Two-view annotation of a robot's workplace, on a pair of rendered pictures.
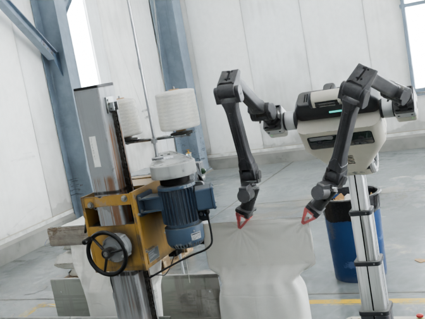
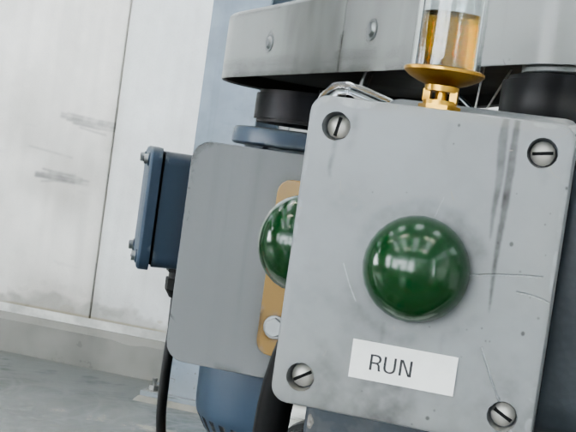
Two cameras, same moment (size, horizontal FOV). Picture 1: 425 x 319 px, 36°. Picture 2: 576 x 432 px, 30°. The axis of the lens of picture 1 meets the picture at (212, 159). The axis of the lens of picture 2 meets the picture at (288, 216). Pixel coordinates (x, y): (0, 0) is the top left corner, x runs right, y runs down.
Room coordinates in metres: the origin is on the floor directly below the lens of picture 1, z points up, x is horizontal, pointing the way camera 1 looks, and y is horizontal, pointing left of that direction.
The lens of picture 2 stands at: (3.36, -0.01, 1.31)
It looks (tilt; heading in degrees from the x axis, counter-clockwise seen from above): 3 degrees down; 170
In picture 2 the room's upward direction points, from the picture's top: 8 degrees clockwise
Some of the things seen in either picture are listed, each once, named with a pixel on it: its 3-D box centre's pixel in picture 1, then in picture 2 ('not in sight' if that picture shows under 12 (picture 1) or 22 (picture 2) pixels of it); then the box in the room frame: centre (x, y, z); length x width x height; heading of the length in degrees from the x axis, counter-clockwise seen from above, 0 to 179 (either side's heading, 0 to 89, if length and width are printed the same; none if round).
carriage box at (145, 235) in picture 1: (133, 222); not in sight; (2.64, 0.36, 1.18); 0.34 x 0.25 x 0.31; 155
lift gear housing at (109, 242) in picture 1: (116, 247); not in sight; (2.46, 0.42, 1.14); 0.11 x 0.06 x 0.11; 65
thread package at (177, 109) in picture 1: (177, 109); not in sight; (2.65, 0.11, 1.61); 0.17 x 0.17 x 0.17
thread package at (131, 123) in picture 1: (123, 118); not in sight; (2.76, 0.34, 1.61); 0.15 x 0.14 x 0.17; 65
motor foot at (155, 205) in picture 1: (155, 202); not in sight; (2.51, 0.25, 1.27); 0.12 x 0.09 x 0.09; 155
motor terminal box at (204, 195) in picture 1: (205, 199); (183, 225); (2.51, 0.05, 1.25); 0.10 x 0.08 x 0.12; 0
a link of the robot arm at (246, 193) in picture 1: (248, 185); not in sight; (2.69, -0.13, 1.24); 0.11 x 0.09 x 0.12; 154
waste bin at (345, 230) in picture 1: (355, 233); not in sight; (4.87, -0.98, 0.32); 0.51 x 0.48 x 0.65; 155
